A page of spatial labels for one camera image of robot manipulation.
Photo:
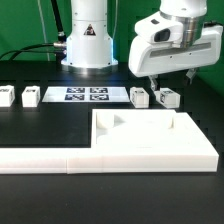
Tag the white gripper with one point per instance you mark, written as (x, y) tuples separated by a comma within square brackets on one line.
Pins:
[(199, 46)]

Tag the white L-shaped obstacle fence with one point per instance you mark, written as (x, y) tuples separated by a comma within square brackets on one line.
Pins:
[(196, 156)]

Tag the white marker base sheet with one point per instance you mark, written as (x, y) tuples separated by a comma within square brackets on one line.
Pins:
[(85, 94)]

